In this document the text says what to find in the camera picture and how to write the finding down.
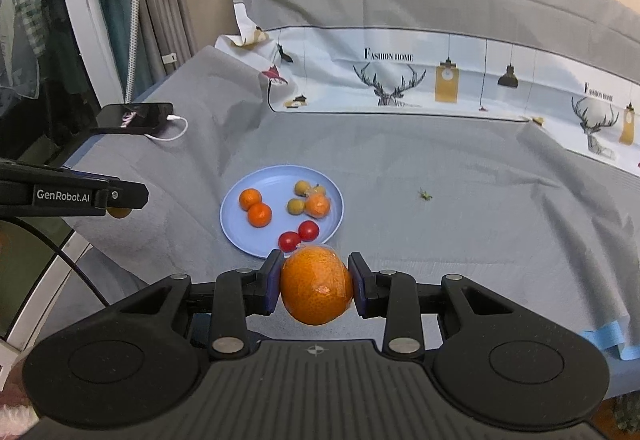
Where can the green plaid shirt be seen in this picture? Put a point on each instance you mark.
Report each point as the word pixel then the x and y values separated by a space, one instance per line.
pixel 25 5

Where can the dark patterned cloth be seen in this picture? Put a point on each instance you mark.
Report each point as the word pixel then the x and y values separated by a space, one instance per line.
pixel 626 416

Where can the grey bed sheet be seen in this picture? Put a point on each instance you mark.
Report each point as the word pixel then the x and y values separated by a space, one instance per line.
pixel 450 245

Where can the blue plate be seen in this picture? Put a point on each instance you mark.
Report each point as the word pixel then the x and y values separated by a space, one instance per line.
pixel 240 235

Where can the light blue tape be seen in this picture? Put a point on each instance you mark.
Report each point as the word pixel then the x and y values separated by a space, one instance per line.
pixel 607 336

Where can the plastic mandarin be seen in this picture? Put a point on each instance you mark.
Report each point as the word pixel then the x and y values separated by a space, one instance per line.
pixel 318 206

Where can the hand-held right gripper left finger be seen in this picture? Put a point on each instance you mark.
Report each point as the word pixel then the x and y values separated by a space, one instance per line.
pixel 274 282

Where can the white plastic clip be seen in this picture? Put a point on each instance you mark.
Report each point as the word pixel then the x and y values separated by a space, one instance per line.
pixel 169 58

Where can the black smartphone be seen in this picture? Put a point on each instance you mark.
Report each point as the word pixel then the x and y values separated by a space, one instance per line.
pixel 135 117

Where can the orange mandarin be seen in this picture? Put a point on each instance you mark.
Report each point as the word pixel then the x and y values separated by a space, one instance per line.
pixel 315 290
pixel 259 215
pixel 250 199

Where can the white deer printed cloth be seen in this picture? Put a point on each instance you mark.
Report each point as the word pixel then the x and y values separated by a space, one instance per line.
pixel 350 75

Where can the red cherry tomato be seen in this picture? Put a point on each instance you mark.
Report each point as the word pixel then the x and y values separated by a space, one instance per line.
pixel 309 230
pixel 288 241

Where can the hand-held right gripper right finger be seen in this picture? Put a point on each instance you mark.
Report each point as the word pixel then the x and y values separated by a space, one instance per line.
pixel 356 285

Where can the small green fruit stem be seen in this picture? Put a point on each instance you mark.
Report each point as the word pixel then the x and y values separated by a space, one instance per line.
pixel 425 194

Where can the pink fluffy cloth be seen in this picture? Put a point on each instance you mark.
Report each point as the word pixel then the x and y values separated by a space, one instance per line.
pixel 15 420

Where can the teal curtain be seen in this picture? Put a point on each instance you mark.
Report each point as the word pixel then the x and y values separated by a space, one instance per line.
pixel 112 20

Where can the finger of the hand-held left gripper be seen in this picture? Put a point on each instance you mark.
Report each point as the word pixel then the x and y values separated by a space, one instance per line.
pixel 130 195

